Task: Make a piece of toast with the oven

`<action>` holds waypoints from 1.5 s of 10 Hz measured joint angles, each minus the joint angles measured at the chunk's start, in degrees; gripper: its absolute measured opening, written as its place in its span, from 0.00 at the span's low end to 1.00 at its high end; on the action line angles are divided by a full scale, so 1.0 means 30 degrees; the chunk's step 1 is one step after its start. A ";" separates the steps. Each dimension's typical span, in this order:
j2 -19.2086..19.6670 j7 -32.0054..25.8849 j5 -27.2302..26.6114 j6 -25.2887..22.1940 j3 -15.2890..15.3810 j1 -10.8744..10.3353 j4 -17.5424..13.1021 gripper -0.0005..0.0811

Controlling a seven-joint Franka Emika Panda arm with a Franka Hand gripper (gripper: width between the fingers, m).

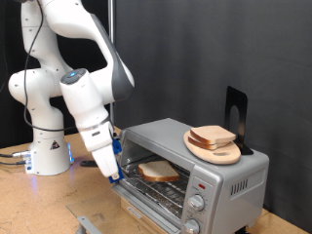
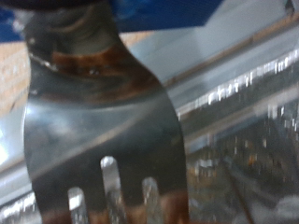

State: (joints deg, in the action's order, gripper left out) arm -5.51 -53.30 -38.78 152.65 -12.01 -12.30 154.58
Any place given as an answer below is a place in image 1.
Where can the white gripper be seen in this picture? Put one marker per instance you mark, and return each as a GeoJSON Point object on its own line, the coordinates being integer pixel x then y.
{"type": "Point", "coordinates": [100, 156]}

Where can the white bread slice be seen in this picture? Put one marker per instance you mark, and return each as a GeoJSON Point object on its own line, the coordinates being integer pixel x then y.
{"type": "Point", "coordinates": [157, 170]}
{"type": "Point", "coordinates": [201, 145]}
{"type": "Point", "coordinates": [213, 134]}

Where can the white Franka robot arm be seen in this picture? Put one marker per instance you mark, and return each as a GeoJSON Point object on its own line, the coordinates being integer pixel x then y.
{"type": "Point", "coordinates": [42, 91]}

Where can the silver oven knob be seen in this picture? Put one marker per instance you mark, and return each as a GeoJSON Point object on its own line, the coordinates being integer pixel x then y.
{"type": "Point", "coordinates": [191, 226]}
{"type": "Point", "coordinates": [196, 202]}

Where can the silver toaster oven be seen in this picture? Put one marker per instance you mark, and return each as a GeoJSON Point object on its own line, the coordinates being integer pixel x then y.
{"type": "Point", "coordinates": [234, 208]}

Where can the crumpled aluminium foil liner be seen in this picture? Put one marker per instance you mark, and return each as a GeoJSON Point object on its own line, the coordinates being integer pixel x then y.
{"type": "Point", "coordinates": [143, 195]}

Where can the round wooden board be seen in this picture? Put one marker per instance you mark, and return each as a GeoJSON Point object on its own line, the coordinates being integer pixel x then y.
{"type": "Point", "coordinates": [224, 156]}

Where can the black metal bookend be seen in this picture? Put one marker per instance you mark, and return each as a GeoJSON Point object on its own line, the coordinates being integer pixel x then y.
{"type": "Point", "coordinates": [242, 104]}

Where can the vertical metal pole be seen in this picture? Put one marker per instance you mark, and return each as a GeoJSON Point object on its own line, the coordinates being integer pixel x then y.
{"type": "Point", "coordinates": [111, 16]}

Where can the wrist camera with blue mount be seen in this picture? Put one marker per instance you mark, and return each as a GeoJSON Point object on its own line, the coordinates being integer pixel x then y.
{"type": "Point", "coordinates": [117, 146]}

